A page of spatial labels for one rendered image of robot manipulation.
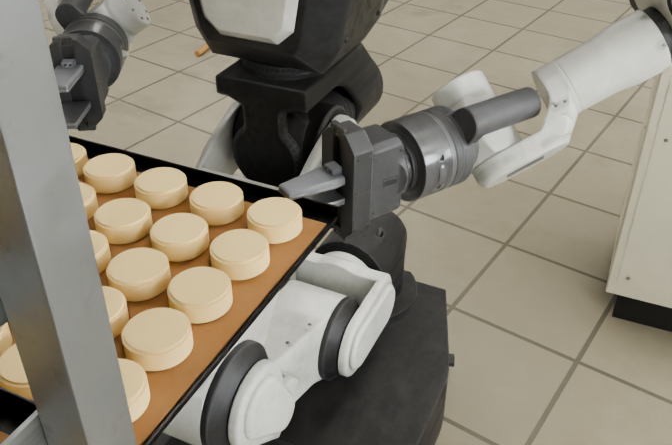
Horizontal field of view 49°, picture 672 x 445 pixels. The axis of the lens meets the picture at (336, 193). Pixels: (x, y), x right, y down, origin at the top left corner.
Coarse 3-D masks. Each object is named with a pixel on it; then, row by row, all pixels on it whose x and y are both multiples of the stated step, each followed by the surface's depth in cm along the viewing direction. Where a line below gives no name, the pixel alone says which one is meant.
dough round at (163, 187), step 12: (156, 168) 73; (168, 168) 73; (144, 180) 71; (156, 180) 71; (168, 180) 71; (180, 180) 71; (144, 192) 70; (156, 192) 70; (168, 192) 70; (180, 192) 71; (156, 204) 70; (168, 204) 70
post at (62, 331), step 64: (0, 0) 24; (0, 64) 25; (0, 128) 26; (64, 128) 29; (0, 192) 28; (64, 192) 29; (0, 256) 30; (64, 256) 30; (64, 320) 31; (64, 384) 33
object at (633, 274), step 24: (648, 120) 144; (648, 144) 145; (648, 168) 147; (648, 192) 149; (624, 216) 155; (648, 216) 152; (624, 240) 157; (648, 240) 155; (624, 264) 160; (648, 264) 157; (624, 288) 163; (648, 288) 160; (624, 312) 169; (648, 312) 167
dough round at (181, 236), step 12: (168, 216) 66; (180, 216) 66; (192, 216) 66; (156, 228) 65; (168, 228) 65; (180, 228) 65; (192, 228) 65; (204, 228) 65; (156, 240) 64; (168, 240) 63; (180, 240) 63; (192, 240) 63; (204, 240) 64; (168, 252) 63; (180, 252) 63; (192, 252) 64
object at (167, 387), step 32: (96, 192) 73; (128, 192) 73; (320, 224) 69; (288, 256) 65; (256, 288) 61; (224, 320) 58; (192, 352) 55; (160, 384) 52; (192, 384) 52; (160, 416) 50
